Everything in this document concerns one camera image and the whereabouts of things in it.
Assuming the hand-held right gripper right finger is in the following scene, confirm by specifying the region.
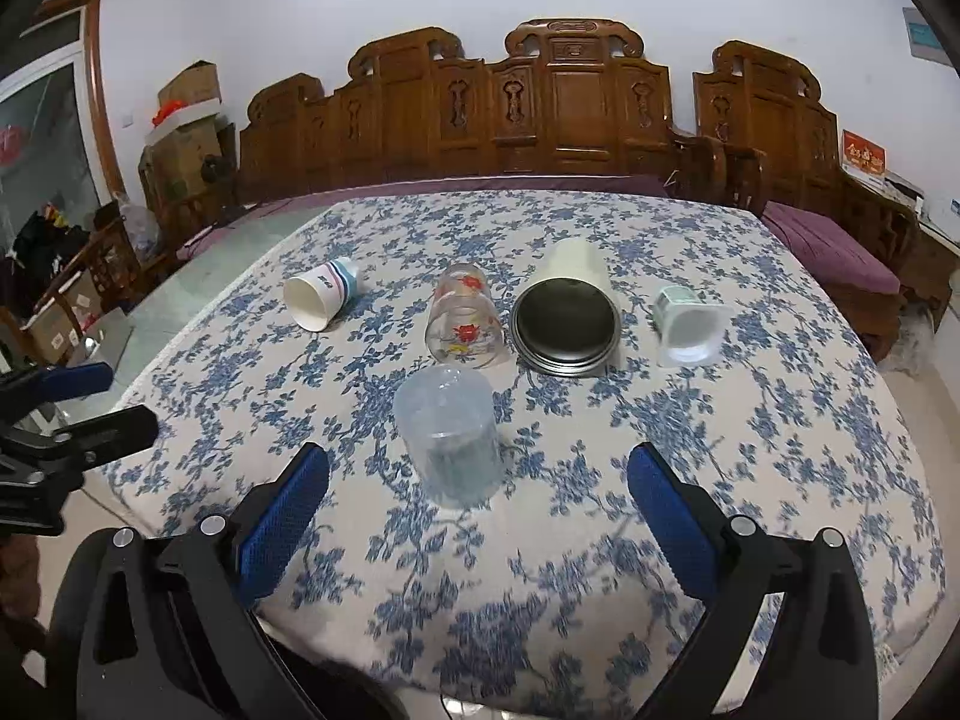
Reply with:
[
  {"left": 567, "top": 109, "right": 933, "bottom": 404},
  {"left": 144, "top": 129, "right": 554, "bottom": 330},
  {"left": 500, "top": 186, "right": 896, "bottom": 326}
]
[{"left": 628, "top": 441, "right": 880, "bottom": 720}]

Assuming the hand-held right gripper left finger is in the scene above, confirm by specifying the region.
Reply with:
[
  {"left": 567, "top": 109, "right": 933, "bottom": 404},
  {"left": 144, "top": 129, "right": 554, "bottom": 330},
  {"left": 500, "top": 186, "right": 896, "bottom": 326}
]
[{"left": 75, "top": 443, "right": 329, "bottom": 720}]

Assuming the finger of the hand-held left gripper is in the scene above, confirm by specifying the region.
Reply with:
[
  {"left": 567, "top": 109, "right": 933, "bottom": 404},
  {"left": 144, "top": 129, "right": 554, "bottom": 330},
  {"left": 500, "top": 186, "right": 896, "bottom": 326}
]
[
  {"left": 0, "top": 362, "right": 113, "bottom": 413},
  {"left": 0, "top": 405, "right": 160, "bottom": 467}
]

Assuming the person's left forearm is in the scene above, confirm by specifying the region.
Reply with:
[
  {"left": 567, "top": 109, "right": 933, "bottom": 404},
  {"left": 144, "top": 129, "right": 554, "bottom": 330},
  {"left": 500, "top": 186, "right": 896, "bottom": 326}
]
[{"left": 0, "top": 532, "right": 42, "bottom": 653}]

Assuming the clear plastic cup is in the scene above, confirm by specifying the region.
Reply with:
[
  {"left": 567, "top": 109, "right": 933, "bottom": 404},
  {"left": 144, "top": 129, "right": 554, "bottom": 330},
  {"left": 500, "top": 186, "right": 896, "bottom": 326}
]
[{"left": 394, "top": 366, "right": 502, "bottom": 509}]

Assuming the small white yogurt cup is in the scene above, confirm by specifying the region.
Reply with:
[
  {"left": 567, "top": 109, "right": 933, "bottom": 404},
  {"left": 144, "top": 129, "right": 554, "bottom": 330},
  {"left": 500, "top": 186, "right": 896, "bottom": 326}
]
[{"left": 651, "top": 285, "right": 736, "bottom": 368}]

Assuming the white striped paper cup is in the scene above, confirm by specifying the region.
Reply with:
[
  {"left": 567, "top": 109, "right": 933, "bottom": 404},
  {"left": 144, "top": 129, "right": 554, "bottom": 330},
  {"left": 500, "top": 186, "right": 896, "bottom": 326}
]
[{"left": 283, "top": 256, "right": 365, "bottom": 332}]

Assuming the glass cup with red flowers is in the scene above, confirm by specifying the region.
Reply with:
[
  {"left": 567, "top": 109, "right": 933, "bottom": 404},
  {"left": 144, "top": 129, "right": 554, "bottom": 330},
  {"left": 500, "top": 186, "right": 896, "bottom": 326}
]
[{"left": 424, "top": 264, "right": 511, "bottom": 370}]

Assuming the cream tumbler cup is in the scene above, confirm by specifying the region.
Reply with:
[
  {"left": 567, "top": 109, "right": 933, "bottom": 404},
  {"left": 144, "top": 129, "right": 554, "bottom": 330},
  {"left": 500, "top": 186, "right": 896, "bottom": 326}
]
[{"left": 510, "top": 238, "right": 625, "bottom": 378}]

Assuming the open cardboard box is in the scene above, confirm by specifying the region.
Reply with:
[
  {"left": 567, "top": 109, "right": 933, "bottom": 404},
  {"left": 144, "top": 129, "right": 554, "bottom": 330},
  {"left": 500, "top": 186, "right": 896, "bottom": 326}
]
[{"left": 22, "top": 270, "right": 104, "bottom": 365}]

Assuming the dark clothes pile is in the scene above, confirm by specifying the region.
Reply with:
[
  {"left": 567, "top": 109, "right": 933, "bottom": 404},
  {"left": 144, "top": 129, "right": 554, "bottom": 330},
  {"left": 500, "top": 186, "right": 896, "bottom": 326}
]
[{"left": 11, "top": 206, "right": 91, "bottom": 278}]

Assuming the blue floral tablecloth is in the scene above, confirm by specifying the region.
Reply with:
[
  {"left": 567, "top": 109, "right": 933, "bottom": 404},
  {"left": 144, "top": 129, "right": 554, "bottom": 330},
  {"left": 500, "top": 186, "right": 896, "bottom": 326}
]
[{"left": 101, "top": 187, "right": 947, "bottom": 717}]

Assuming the clear plastic bag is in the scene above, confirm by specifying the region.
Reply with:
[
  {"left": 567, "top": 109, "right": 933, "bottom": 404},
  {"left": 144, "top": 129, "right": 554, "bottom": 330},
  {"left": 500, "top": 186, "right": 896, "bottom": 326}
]
[{"left": 116, "top": 195, "right": 162, "bottom": 256}]

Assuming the large cardboard box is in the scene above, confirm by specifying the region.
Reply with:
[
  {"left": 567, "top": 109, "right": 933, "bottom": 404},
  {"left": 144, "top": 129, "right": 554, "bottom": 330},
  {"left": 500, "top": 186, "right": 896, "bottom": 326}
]
[{"left": 141, "top": 120, "right": 226, "bottom": 192}]

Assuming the small cardboard box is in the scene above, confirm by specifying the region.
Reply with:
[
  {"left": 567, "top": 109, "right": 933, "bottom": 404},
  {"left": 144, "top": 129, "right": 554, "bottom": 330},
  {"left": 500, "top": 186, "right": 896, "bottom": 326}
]
[{"left": 157, "top": 61, "right": 222, "bottom": 110}]

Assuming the purple armchair cushion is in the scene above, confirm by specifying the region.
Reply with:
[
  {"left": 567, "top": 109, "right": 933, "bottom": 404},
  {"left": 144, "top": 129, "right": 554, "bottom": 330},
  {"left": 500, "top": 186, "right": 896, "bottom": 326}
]
[{"left": 761, "top": 201, "right": 901, "bottom": 295}]

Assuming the long purple bench cushion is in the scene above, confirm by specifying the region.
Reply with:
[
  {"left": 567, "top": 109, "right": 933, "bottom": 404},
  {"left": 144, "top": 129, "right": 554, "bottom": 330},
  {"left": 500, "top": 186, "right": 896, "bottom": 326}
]
[{"left": 180, "top": 174, "right": 676, "bottom": 256}]

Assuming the red box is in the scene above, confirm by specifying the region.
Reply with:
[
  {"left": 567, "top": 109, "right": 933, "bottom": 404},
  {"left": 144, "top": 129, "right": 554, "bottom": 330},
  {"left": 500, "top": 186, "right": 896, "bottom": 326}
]
[{"left": 841, "top": 130, "right": 887, "bottom": 177}]

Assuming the carved wooden armchair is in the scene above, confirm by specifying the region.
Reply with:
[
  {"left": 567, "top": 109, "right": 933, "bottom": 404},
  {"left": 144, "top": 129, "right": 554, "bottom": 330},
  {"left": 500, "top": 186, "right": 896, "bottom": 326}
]
[{"left": 694, "top": 41, "right": 938, "bottom": 361}]

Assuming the carved wooden sofa bench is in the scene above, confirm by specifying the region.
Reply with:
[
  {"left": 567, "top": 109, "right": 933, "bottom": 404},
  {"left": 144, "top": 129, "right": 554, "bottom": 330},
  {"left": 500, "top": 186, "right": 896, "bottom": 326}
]
[{"left": 236, "top": 15, "right": 766, "bottom": 212}]

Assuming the wooden door frame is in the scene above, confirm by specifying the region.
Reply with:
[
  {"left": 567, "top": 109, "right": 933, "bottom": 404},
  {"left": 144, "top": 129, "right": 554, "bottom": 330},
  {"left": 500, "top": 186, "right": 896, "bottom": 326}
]
[{"left": 37, "top": 0, "right": 128, "bottom": 203}]

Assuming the blue wall notice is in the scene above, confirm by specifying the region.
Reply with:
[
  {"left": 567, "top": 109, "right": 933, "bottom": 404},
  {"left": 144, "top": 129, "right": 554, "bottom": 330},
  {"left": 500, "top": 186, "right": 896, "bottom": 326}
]
[{"left": 904, "top": 7, "right": 947, "bottom": 65}]

